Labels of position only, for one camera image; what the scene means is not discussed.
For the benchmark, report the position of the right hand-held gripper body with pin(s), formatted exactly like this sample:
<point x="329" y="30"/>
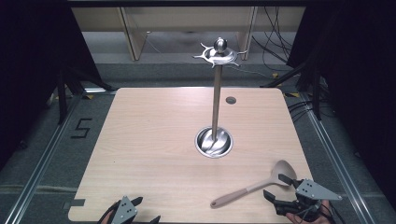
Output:
<point x="313" y="191"/>

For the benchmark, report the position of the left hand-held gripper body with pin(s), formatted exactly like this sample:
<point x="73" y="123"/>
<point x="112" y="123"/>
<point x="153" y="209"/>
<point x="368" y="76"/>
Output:
<point x="125" y="211"/>

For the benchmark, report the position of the beige silicone spoon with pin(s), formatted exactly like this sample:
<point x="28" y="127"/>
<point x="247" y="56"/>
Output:
<point x="281" y="171"/>

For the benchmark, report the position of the metal utensil stand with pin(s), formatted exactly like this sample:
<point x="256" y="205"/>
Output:
<point x="216" y="93"/>

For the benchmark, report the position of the person's right hand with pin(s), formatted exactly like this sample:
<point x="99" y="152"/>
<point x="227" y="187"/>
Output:
<point x="306" y="219"/>

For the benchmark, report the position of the black metal stand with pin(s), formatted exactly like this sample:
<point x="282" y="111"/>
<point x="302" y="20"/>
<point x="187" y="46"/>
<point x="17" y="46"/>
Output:
<point x="316" y="90"/>
<point x="63" y="93"/>

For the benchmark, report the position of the grey table grommet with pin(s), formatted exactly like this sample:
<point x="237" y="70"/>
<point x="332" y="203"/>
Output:
<point x="230" y="100"/>

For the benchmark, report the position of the black curtain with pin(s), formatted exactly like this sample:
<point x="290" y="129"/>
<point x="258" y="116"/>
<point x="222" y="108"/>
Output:
<point x="361" y="77"/>
<point x="31" y="77"/>

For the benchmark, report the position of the metal floor rail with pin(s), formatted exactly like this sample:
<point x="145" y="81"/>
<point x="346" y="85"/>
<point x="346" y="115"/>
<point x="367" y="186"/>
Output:
<point x="337" y="155"/>
<point x="40" y="165"/>

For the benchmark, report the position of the light wooden desk frame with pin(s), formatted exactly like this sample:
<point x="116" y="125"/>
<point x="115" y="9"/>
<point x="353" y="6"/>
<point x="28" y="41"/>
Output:
<point x="186" y="23"/>

